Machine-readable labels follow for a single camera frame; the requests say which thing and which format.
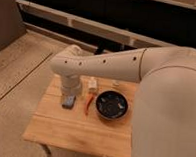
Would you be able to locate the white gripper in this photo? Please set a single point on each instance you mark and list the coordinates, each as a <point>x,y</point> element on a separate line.
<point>71,85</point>

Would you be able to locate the white ceramic cup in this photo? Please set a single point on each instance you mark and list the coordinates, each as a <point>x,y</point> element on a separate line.
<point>115,83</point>

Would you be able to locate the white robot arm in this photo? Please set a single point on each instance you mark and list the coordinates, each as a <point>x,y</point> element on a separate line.
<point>164,117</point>

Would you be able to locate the dark ceramic bowl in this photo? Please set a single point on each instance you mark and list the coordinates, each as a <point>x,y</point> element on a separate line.
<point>111,105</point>

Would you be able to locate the blue sponge block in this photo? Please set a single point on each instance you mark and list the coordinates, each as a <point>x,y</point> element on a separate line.
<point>69,102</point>

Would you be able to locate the white small bottle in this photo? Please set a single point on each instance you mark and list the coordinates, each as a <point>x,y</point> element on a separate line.
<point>92,84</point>

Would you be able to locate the wooden table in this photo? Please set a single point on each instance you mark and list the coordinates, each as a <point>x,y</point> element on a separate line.
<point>72,129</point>

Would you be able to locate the black shelf rack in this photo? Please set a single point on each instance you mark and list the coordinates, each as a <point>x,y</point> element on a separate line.
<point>160,21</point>

